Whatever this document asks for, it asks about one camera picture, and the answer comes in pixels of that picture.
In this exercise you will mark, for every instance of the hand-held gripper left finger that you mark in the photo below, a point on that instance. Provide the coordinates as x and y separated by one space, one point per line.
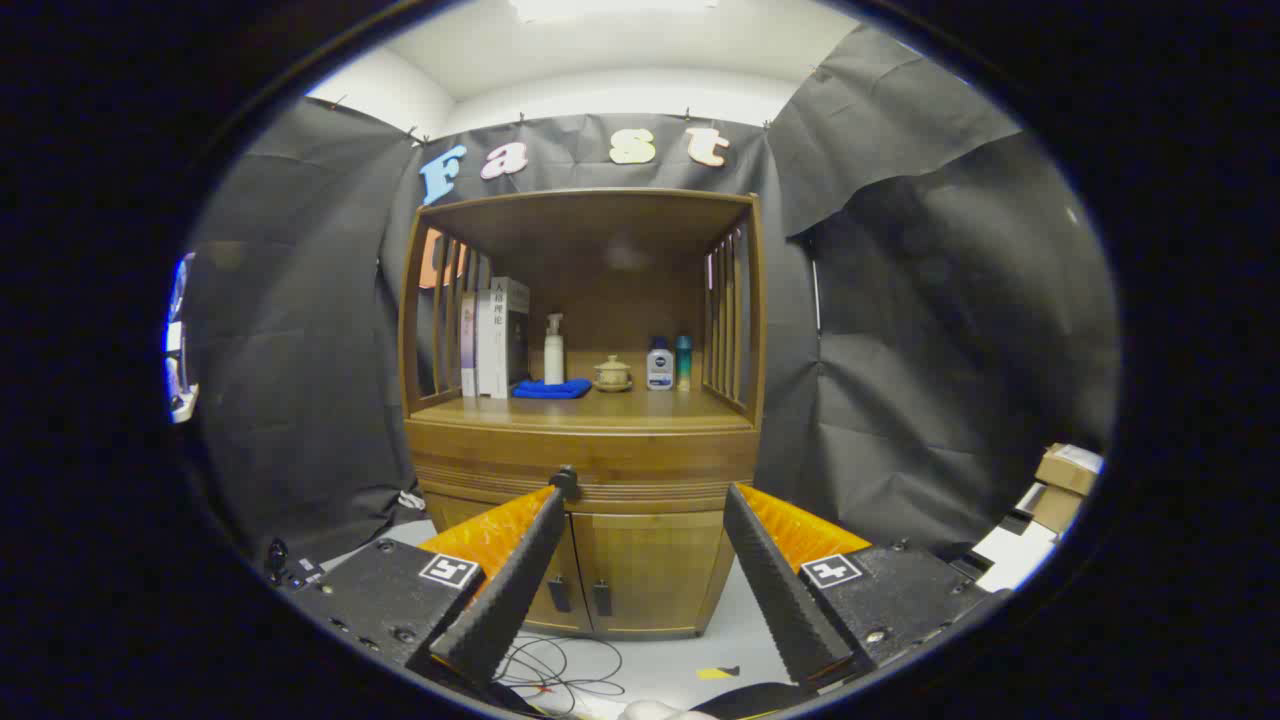
515 590

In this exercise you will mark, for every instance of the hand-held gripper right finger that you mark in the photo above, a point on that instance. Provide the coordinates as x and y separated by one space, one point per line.
780 590

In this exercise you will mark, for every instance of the wooden drawer with black knob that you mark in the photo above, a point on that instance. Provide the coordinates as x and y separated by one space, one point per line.
640 465

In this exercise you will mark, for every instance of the wooden cabinet door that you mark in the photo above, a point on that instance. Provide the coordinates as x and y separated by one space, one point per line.
565 570
650 565

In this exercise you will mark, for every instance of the wooden countertop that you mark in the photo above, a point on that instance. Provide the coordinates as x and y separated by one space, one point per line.
640 405

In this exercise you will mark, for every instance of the wooden cabinet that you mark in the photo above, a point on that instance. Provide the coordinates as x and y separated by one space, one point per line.
600 215

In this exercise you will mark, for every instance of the yellow tape piece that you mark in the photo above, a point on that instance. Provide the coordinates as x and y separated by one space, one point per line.
715 673

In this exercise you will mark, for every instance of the blue folded cloth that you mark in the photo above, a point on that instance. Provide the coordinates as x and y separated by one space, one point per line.
550 389

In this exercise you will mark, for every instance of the black power strip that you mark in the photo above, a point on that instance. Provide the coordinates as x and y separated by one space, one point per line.
290 570

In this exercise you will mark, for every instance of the white pump bottle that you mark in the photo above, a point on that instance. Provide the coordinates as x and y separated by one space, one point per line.
553 360

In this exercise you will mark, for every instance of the beige lidded tea bowl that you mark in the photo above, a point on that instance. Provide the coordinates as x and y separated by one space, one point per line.
612 375

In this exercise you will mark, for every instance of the teal slim bottle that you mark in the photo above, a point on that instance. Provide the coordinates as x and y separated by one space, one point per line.
683 362

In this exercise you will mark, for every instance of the purple book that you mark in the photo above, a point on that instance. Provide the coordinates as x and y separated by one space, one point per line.
468 345

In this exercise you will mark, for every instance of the white lotion bottle blue cap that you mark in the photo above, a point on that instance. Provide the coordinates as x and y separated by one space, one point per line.
660 370

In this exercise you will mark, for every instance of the white book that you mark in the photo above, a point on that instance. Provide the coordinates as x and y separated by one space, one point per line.
492 340

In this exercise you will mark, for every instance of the cardboard box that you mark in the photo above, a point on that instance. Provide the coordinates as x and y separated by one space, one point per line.
1068 468
1055 508

